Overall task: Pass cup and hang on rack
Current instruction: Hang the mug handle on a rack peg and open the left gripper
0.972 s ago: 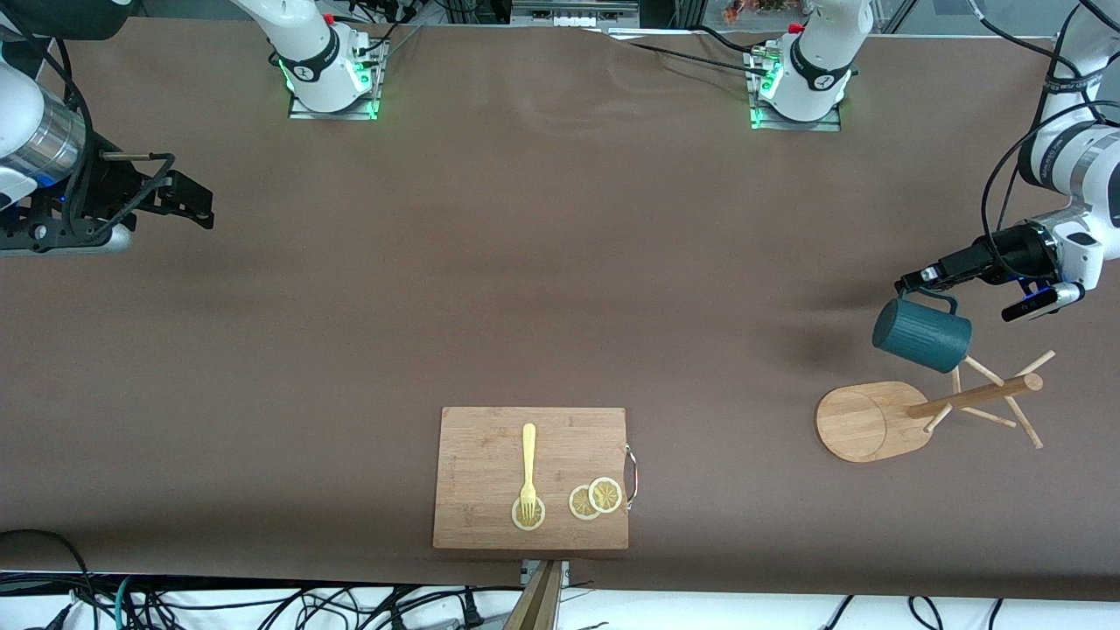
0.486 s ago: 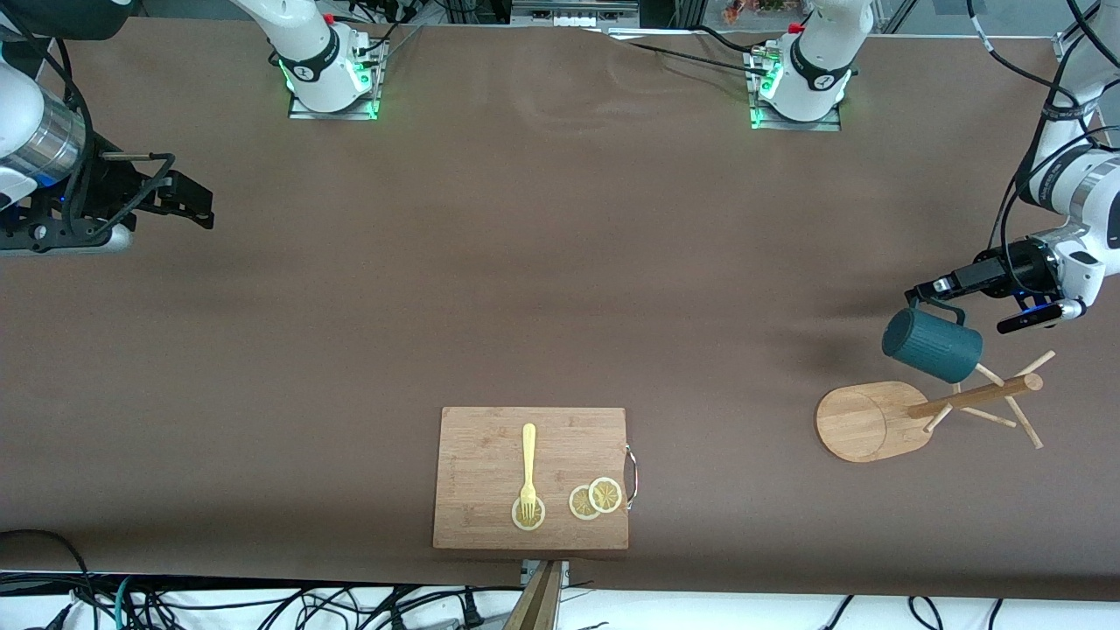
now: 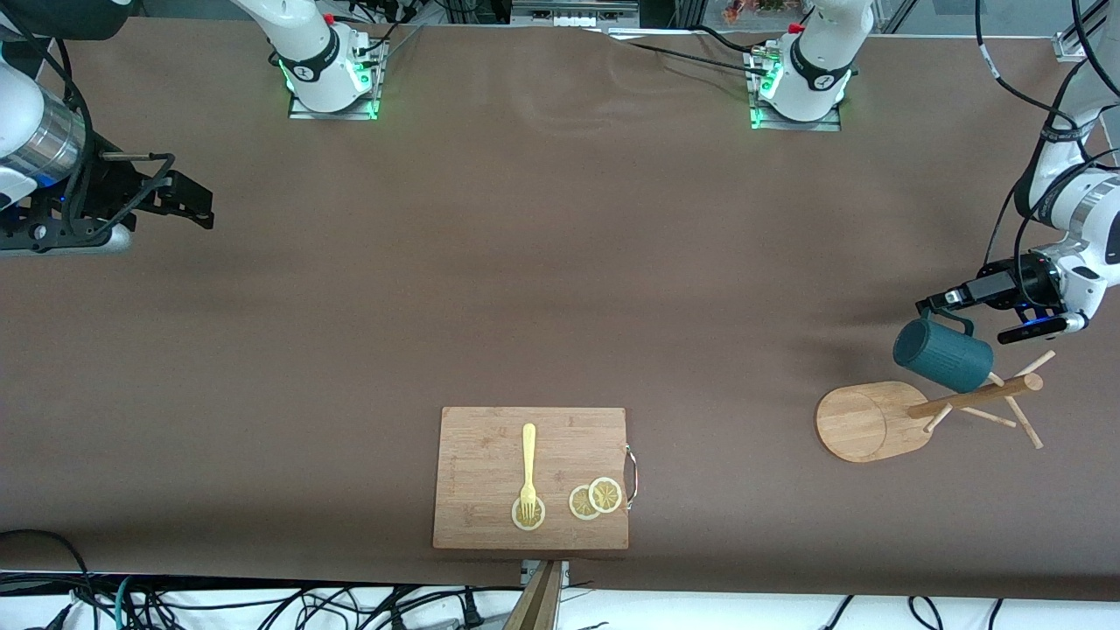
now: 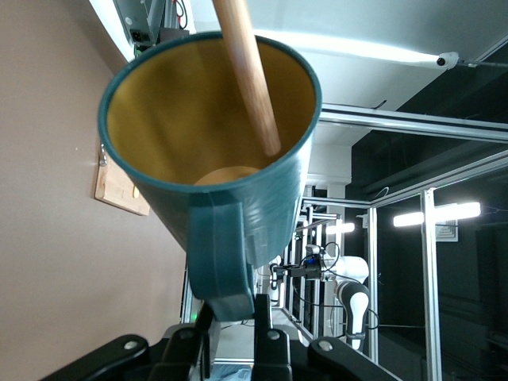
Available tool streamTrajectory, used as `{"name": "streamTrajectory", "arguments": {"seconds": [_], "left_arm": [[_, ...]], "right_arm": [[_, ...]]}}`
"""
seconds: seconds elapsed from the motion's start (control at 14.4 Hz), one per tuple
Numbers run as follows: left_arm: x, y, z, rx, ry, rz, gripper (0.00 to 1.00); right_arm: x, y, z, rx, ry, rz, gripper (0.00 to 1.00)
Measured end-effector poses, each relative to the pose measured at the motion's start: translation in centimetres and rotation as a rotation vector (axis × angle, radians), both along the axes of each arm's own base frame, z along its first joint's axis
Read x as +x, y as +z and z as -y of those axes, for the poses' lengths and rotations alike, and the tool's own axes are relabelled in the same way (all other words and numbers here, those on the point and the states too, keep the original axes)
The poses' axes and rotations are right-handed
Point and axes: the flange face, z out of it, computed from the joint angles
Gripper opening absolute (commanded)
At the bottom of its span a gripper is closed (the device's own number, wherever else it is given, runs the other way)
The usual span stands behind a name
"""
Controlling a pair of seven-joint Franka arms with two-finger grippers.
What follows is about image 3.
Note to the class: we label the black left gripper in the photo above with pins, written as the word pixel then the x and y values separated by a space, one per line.
pixel 1020 282

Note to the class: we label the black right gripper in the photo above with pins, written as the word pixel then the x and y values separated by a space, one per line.
pixel 116 194

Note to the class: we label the teal cup yellow inside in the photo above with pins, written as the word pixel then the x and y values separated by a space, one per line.
pixel 945 359

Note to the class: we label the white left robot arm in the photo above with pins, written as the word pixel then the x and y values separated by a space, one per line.
pixel 818 61

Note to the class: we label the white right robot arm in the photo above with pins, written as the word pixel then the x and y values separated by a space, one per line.
pixel 315 52

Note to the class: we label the wooden cup rack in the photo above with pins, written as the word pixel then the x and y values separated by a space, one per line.
pixel 866 420

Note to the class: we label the colourful background object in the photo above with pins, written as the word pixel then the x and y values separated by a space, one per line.
pixel 752 9

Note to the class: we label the brown table cover sheet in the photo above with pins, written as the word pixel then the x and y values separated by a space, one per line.
pixel 560 262

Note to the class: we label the lemon slice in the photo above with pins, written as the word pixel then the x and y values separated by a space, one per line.
pixel 605 494
pixel 518 521
pixel 579 505

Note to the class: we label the yellow plastic fork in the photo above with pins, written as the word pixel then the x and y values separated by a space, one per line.
pixel 528 455

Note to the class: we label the metal corner bracket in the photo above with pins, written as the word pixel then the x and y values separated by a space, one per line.
pixel 1070 48

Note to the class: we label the aluminium frame with sockets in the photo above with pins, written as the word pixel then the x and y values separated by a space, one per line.
pixel 573 12

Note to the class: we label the small metal clamp bracket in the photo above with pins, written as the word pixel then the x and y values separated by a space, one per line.
pixel 564 570

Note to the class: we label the wooden stand post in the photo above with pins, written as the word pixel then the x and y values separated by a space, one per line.
pixel 535 604

